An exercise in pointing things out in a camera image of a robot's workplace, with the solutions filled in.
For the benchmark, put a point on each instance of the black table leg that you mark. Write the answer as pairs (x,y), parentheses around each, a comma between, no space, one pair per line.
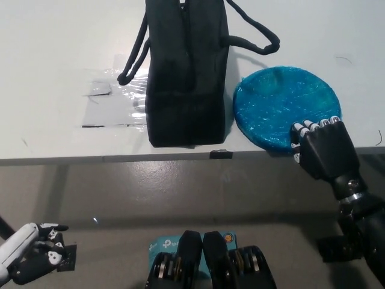
(6,227)

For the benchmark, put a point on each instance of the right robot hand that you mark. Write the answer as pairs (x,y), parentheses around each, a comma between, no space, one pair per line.
(328,150)

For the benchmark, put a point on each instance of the blue plate stack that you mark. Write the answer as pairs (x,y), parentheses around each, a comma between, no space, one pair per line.
(279,102)

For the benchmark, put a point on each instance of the small black floor tape marker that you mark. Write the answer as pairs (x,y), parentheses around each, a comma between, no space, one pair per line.
(69,259)

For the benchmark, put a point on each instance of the black fabric tote bag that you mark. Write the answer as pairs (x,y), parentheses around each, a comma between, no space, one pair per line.
(186,90)

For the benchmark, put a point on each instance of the large black floor tape marker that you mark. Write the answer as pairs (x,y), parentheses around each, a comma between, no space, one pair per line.
(334,250)

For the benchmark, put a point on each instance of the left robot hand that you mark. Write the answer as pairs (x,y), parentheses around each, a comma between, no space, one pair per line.
(21,247)

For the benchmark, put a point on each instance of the teal tp-link box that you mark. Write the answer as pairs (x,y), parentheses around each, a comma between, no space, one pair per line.
(164,245)

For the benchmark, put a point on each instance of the small black tape strip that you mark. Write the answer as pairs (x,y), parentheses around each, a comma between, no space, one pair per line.
(221,154)

